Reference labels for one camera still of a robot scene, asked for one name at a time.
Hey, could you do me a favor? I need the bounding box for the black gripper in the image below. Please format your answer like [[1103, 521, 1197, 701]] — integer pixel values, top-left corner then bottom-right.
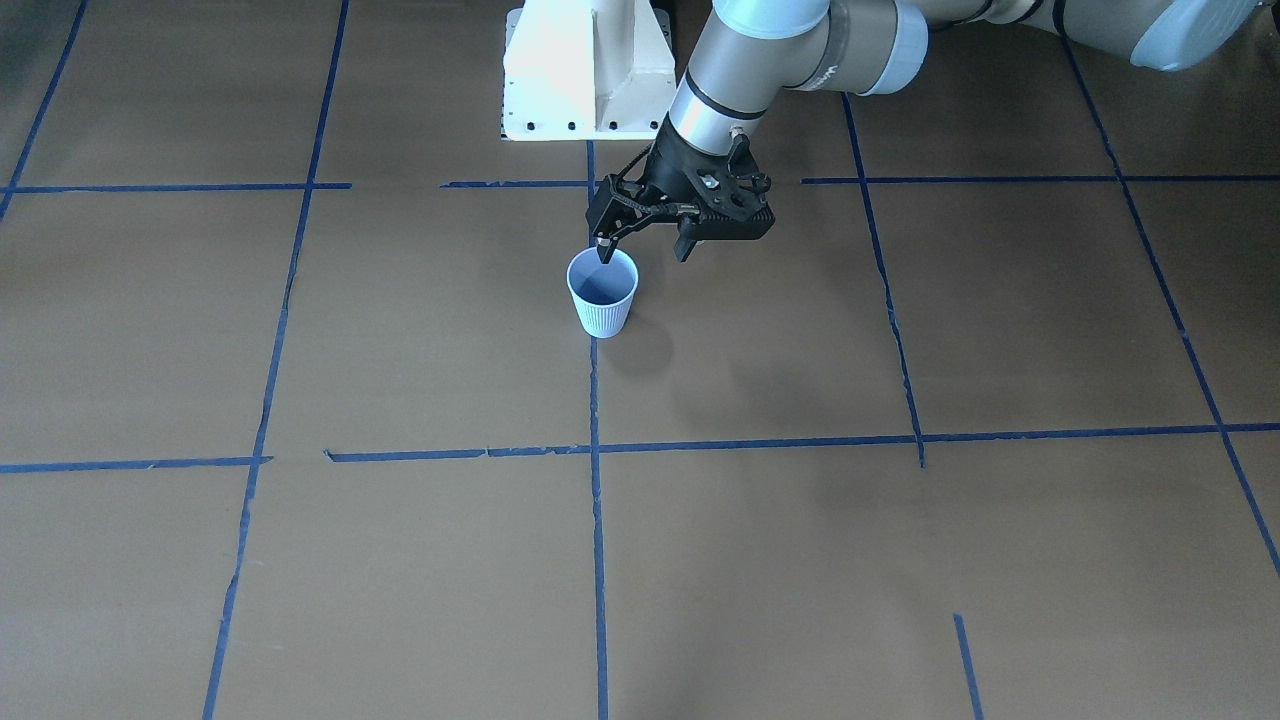
[[586, 119, 776, 265]]

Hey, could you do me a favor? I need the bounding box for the light blue ribbed cup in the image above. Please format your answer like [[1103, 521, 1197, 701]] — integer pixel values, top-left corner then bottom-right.
[[566, 249, 639, 340]]

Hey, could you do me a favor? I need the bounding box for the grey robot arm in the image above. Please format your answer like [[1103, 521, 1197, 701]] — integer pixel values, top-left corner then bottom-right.
[[586, 1, 1256, 263]]

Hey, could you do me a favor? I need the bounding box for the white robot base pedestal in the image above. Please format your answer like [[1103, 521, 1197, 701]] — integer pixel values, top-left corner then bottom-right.
[[500, 1, 677, 142]]

